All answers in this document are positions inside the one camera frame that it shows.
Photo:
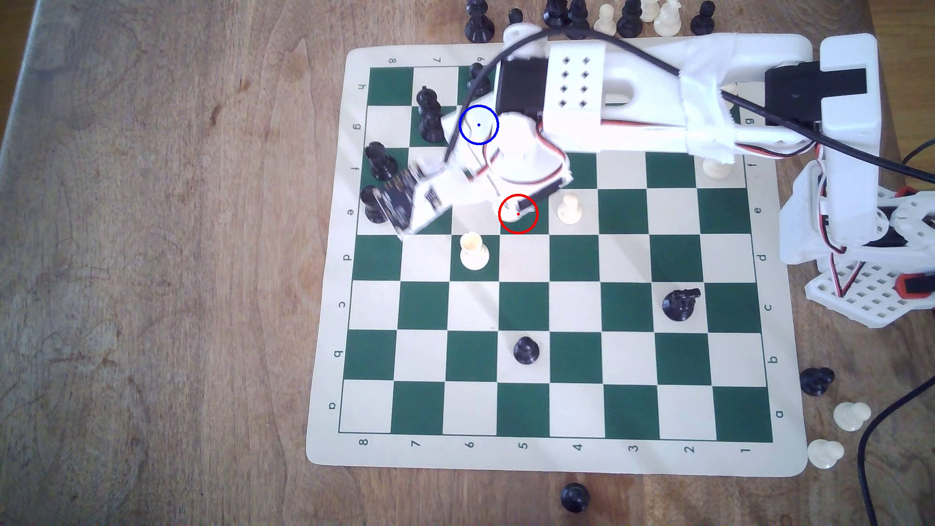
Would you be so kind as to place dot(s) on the white printed gripper body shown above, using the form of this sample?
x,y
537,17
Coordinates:
x,y
555,186

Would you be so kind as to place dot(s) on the white chess pawn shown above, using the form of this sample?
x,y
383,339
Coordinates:
x,y
825,453
511,210
852,416
570,210

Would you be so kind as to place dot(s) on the white printed robot arm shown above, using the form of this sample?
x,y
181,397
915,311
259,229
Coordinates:
x,y
643,88

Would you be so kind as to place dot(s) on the black chess piece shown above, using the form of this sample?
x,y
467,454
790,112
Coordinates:
x,y
630,20
380,162
426,97
432,129
478,23
371,204
578,16
817,381
476,73
555,11

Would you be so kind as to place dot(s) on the black chess pawn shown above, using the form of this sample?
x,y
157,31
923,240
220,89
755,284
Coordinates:
x,y
526,351
575,497
516,16
704,20

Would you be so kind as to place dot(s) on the white chess piece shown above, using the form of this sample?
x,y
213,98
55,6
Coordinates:
x,y
648,9
667,20
716,171
605,20

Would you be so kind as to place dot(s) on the black chess knight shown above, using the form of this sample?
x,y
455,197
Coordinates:
x,y
679,305

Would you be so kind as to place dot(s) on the green and cream chess mat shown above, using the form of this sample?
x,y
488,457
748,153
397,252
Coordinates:
x,y
555,409

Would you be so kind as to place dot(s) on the white pawn centre left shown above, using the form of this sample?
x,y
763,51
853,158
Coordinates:
x,y
474,252

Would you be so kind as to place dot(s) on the white tape wrap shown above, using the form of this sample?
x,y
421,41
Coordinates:
x,y
705,109

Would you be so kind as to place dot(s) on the white perforated base plate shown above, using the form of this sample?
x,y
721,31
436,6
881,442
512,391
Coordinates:
x,y
869,296

